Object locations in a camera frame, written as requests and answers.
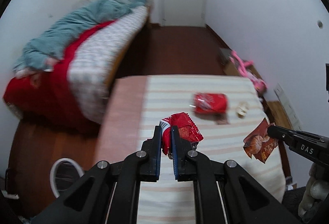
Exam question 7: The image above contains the brown snack wrapper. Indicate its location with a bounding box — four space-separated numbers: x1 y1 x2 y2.
243 118 278 163

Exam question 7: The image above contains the red snack wrapper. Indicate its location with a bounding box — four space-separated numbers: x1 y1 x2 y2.
159 112 204 156

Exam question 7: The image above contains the cream peel scrap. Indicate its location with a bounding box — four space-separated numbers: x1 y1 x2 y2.
235 102 249 118

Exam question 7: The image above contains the red cola can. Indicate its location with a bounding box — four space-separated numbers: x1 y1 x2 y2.
193 93 228 114

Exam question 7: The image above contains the white round trash bin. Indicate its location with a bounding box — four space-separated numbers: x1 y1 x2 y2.
50 158 85 198

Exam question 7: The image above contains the brown label tag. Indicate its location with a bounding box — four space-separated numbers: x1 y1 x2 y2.
215 113 229 125

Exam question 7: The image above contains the pink toy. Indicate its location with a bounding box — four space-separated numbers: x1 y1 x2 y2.
229 50 267 95

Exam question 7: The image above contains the checkered bed mattress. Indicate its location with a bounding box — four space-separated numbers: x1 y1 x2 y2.
67 0 153 124

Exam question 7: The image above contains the teal blanket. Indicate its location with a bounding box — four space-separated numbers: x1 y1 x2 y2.
13 0 148 73

